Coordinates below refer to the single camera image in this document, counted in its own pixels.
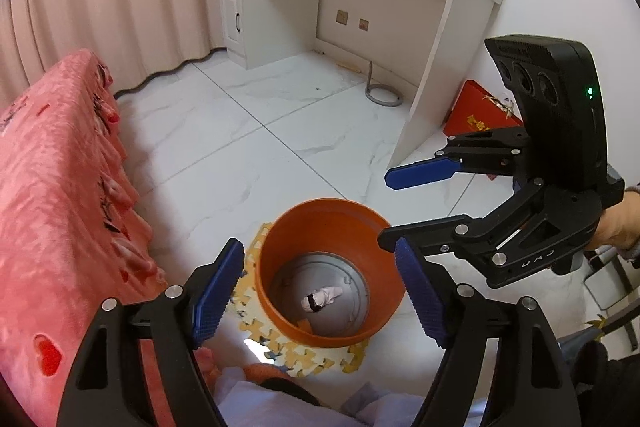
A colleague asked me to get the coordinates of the dark jacket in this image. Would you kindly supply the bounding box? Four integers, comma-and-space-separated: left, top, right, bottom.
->
555, 337, 640, 427

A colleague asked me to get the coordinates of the person's right hand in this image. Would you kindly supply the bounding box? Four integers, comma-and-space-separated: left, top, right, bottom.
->
585, 201, 635, 254

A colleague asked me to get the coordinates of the yellow foam puzzle mat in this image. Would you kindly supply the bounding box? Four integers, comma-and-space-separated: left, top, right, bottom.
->
235, 222, 371, 378

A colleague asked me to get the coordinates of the white desk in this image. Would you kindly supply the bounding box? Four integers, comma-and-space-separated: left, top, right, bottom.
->
217, 0, 518, 170

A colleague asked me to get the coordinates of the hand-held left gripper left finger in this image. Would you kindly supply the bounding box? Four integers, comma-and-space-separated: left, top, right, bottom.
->
56, 237, 246, 427

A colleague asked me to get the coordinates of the grey cable coil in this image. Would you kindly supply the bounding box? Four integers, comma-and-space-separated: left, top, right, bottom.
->
365, 61, 403, 108

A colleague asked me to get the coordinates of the red gift bag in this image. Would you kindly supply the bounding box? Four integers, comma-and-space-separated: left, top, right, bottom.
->
444, 79, 525, 138

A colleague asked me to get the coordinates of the grey chair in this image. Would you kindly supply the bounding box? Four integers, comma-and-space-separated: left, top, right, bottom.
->
582, 252, 640, 313

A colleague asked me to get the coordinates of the orange round bin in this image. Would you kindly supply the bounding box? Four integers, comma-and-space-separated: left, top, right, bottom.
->
255, 199, 407, 349

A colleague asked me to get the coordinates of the white desk cabinet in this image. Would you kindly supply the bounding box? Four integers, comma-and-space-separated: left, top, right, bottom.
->
218, 0, 323, 70

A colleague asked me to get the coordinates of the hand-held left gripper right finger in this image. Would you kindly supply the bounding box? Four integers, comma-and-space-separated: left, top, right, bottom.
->
394, 238, 583, 427

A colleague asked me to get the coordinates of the white crumpled sock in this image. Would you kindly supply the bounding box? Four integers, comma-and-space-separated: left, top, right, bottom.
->
301, 286, 344, 314

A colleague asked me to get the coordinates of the pink printed blanket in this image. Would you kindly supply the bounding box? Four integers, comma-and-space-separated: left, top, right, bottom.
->
0, 48, 221, 427

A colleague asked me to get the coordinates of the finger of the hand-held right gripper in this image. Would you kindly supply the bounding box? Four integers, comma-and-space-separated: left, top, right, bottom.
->
377, 179, 547, 258
385, 127, 531, 192

